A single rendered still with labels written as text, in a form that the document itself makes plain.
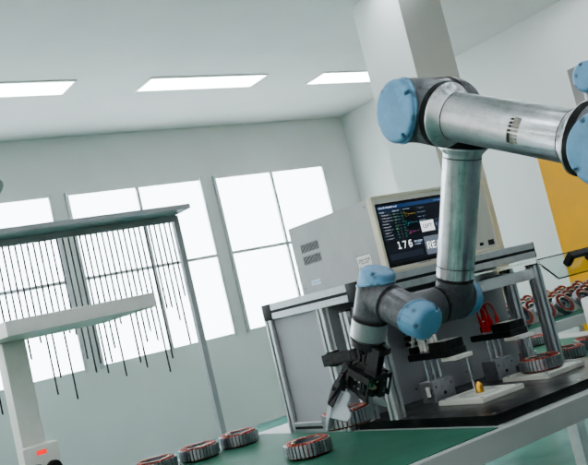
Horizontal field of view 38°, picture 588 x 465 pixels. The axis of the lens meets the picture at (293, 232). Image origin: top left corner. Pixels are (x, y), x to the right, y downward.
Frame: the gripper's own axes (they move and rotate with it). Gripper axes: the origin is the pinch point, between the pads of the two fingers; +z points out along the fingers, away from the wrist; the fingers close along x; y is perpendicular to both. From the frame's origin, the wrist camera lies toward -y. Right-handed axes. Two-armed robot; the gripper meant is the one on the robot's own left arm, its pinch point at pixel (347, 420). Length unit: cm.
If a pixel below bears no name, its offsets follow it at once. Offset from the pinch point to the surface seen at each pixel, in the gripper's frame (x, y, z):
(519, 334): 67, -3, -5
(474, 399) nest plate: 34.7, 7.7, 1.0
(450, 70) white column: 399, -296, -32
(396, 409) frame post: 23.3, -5.5, 6.7
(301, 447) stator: -2.9, -9.9, 11.2
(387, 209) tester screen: 40, -32, -34
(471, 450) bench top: 7.4, 26.4, -4.3
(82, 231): 130, -356, 81
